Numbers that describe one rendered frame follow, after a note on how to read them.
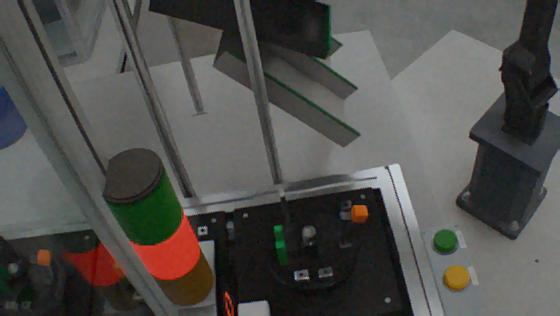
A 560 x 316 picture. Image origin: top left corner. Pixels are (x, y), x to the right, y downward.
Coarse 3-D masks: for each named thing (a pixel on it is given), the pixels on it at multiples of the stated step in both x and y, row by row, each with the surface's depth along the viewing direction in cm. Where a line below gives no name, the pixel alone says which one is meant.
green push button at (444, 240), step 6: (438, 234) 79; (444, 234) 78; (450, 234) 78; (438, 240) 78; (444, 240) 78; (450, 240) 77; (456, 240) 77; (438, 246) 77; (444, 246) 77; (450, 246) 77
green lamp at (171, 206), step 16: (160, 192) 34; (112, 208) 34; (128, 208) 33; (144, 208) 34; (160, 208) 35; (176, 208) 37; (128, 224) 35; (144, 224) 35; (160, 224) 35; (176, 224) 37; (144, 240) 36; (160, 240) 36
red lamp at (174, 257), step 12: (180, 228) 38; (168, 240) 37; (180, 240) 38; (192, 240) 40; (144, 252) 37; (156, 252) 37; (168, 252) 38; (180, 252) 39; (192, 252) 40; (144, 264) 40; (156, 264) 39; (168, 264) 39; (180, 264) 39; (192, 264) 41; (156, 276) 40; (168, 276) 40; (180, 276) 40
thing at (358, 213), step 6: (354, 210) 72; (360, 210) 72; (366, 210) 72; (342, 216) 72; (348, 216) 72; (354, 216) 72; (360, 216) 71; (366, 216) 72; (348, 222) 75; (354, 222) 73; (360, 222) 72; (348, 228) 74; (354, 228) 74; (342, 234) 77; (348, 234) 75; (354, 234) 75; (342, 240) 76; (348, 240) 76
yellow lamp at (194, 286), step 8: (200, 248) 42; (200, 256) 42; (200, 264) 42; (208, 264) 45; (192, 272) 41; (200, 272) 42; (208, 272) 44; (160, 280) 41; (168, 280) 41; (176, 280) 41; (184, 280) 41; (192, 280) 42; (200, 280) 42; (208, 280) 44; (160, 288) 43; (168, 288) 42; (176, 288) 41; (184, 288) 42; (192, 288) 42; (200, 288) 43; (208, 288) 44; (168, 296) 43; (176, 296) 43; (184, 296) 43; (192, 296) 43; (200, 296) 44; (176, 304) 44; (184, 304) 44; (192, 304) 44
